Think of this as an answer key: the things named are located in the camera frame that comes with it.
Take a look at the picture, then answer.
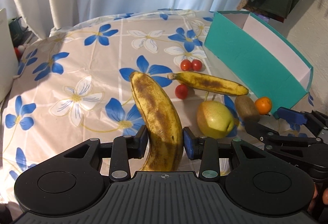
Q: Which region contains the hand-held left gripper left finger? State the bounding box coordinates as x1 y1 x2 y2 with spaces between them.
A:
63 125 148 184

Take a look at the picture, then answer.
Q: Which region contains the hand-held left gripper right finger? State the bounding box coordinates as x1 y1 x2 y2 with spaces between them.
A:
182 127 266 184

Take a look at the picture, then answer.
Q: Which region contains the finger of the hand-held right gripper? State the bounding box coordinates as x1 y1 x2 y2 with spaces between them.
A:
245 121 324 149
277 107 328 137

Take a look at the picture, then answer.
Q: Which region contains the orange tangerine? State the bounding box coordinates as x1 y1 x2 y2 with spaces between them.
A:
254 96 273 115

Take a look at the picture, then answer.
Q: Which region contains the large spotted banana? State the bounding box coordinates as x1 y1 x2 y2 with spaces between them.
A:
129 71 184 172

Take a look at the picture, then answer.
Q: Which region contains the yellow-green pear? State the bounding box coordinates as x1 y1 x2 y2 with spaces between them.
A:
196 91 240 138

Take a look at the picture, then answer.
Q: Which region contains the brown kiwi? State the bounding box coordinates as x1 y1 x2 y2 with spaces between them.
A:
234 95 260 122

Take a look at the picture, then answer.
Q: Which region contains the small spotted banana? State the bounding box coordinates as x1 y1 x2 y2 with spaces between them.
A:
167 72 249 97

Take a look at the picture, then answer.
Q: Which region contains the teal cardboard box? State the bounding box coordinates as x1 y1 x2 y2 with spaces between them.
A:
204 11 314 120

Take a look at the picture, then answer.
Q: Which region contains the person's right hand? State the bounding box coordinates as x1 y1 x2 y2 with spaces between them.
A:
307 183 328 222

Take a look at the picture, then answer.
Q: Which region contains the blue floral tablecloth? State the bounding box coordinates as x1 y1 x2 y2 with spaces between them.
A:
0 9 328 190

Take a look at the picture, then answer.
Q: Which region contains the brown patterned bag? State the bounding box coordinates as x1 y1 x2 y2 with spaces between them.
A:
236 0 257 12

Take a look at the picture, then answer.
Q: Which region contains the red and white object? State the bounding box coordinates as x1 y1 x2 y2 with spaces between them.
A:
14 45 30 62

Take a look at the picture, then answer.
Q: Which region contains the white appliance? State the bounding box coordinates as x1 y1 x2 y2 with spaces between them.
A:
0 8 19 104

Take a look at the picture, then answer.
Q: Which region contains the dark green object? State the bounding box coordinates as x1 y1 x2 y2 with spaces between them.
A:
8 17 34 46

